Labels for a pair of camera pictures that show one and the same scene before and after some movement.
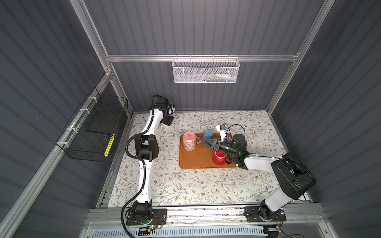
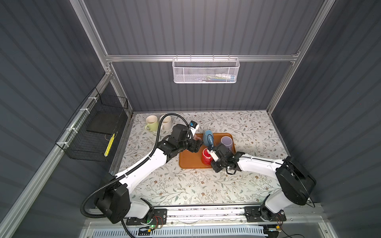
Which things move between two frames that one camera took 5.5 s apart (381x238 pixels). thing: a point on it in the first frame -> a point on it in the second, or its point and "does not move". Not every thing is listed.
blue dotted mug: [208, 135] does not move
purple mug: [227, 139] does not move
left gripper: [167, 123] -> [195, 145]
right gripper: [216, 145] -> [216, 168]
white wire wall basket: [203, 70] does not move
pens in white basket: [218, 78] does not move
